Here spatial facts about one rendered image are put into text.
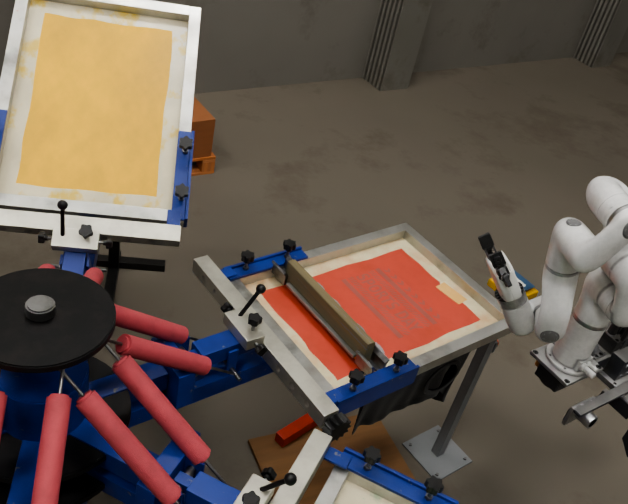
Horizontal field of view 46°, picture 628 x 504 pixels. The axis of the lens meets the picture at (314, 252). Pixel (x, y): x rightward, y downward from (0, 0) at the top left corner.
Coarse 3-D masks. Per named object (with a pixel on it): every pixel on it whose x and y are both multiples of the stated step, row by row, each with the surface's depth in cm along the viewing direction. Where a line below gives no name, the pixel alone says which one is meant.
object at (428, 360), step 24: (360, 240) 260; (384, 240) 266; (408, 240) 271; (312, 264) 249; (240, 288) 227; (480, 288) 251; (264, 312) 221; (288, 336) 214; (480, 336) 231; (432, 360) 218
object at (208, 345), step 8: (208, 336) 201; (216, 336) 202; (224, 336) 202; (232, 336) 203; (192, 344) 198; (200, 344) 198; (208, 344) 199; (216, 344) 199; (224, 344) 200; (232, 344) 200; (240, 344) 202; (200, 352) 196; (208, 352) 196; (216, 352) 197; (224, 352) 200; (240, 352) 204; (216, 360) 200
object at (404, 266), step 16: (384, 256) 261; (400, 256) 263; (336, 272) 249; (352, 272) 250; (400, 272) 255; (416, 272) 257; (272, 288) 236; (336, 288) 242; (416, 288) 250; (272, 304) 230; (288, 304) 231; (352, 304) 237; (288, 320) 225; (304, 320) 226
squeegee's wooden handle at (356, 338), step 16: (288, 272) 233; (304, 272) 228; (304, 288) 227; (320, 288) 223; (320, 304) 222; (336, 304) 219; (336, 320) 217; (352, 320) 215; (352, 336) 213; (368, 336) 210; (368, 352) 210
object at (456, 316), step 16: (432, 288) 252; (432, 304) 245; (448, 304) 246; (464, 304) 248; (368, 320) 232; (448, 320) 240; (464, 320) 241; (304, 336) 221; (320, 336) 222; (384, 336) 228; (416, 336) 231; (432, 336) 232; (320, 352) 217; (336, 352) 218; (336, 368) 213; (352, 368) 214
